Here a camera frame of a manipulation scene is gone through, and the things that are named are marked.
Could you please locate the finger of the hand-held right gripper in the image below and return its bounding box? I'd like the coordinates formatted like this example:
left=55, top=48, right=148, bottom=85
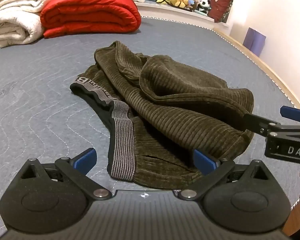
left=242, top=113, right=280, bottom=138
left=280, top=106, right=300, bottom=126

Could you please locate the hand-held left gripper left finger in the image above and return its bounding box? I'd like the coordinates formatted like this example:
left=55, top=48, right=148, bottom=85
left=20, top=148, right=113, bottom=200

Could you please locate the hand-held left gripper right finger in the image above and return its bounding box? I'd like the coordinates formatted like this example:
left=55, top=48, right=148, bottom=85
left=176, top=149, right=275, bottom=202

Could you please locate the purple box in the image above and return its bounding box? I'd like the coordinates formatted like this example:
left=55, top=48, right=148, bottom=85
left=244, top=27, right=267, bottom=57

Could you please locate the dark red cushion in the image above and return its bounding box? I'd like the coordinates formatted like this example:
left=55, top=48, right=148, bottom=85
left=210, top=0, right=234, bottom=23

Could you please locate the panda plush toy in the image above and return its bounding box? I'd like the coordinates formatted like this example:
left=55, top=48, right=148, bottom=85
left=199, top=0, right=212, bottom=13

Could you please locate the white window ledge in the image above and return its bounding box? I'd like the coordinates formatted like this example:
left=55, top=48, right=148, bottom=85
left=136, top=1, right=231, bottom=30

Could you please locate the red folded quilt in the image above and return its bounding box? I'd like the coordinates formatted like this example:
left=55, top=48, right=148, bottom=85
left=40, top=0, right=142, bottom=39

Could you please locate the white folded blanket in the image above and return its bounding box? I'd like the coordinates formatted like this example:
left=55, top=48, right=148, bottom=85
left=0, top=0, right=57, bottom=51

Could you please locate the wooden bed frame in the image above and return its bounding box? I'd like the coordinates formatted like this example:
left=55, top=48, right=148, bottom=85
left=214, top=27, right=300, bottom=112

